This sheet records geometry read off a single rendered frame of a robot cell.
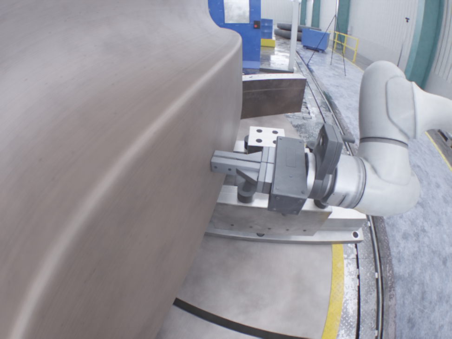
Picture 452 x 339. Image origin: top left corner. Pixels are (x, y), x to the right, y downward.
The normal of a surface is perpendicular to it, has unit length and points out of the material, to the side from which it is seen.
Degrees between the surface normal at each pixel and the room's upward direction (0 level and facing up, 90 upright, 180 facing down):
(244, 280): 0
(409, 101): 60
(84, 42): 72
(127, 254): 90
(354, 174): 26
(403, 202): 65
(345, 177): 38
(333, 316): 0
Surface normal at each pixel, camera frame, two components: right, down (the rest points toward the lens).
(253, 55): -0.21, 0.72
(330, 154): -0.25, 0.40
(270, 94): 0.23, 0.70
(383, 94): -0.81, -0.09
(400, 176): -0.18, -0.07
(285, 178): -0.04, -0.69
